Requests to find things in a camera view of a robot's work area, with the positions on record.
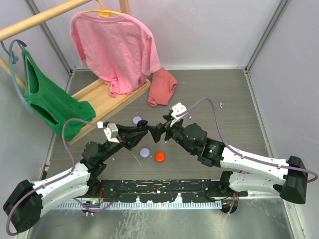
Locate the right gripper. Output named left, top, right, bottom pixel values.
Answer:
left=147, top=115, right=196, bottom=155

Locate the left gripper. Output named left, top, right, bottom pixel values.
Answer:
left=99, top=124, right=147, bottom=162

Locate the lilac earbud case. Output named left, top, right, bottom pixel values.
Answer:
left=140, top=148, right=150, bottom=158
left=132, top=116, right=142, bottom=125

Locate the orange earbud case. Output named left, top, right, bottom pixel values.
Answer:
left=155, top=152, right=165, bottom=162

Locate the black earbud case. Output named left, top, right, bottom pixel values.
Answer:
left=137, top=119, right=148, bottom=130

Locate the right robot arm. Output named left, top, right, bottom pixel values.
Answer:
left=117, top=120, right=308, bottom=204

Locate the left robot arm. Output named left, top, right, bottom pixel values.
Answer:
left=3, top=126, right=148, bottom=236

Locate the salmon folded shirt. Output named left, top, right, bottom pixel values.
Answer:
left=148, top=67, right=178, bottom=107

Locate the green tank top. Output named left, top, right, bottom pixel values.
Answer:
left=21, top=49, right=96, bottom=142

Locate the pink t-shirt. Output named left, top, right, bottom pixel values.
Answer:
left=70, top=12, right=161, bottom=97

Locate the yellow hanger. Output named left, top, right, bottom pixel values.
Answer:
left=83, top=0, right=122, bottom=17

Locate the grey-blue hanger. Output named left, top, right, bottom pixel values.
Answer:
left=0, top=39, right=34, bottom=115

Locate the wooden clothes rack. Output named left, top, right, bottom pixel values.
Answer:
left=0, top=0, right=130, bottom=90

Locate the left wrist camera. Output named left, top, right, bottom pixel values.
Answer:
left=104, top=123, right=120, bottom=143

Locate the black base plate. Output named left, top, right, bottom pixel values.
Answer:
left=71, top=178, right=249, bottom=204

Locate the white cable duct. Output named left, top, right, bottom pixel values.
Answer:
left=54, top=200, right=222, bottom=210

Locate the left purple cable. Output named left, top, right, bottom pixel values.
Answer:
left=5, top=118, right=104, bottom=236

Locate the purple cable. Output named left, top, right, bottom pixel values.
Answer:
left=178, top=97, right=319, bottom=184
left=5, top=118, right=104, bottom=236

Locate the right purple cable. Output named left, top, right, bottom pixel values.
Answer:
left=178, top=97, right=319, bottom=184

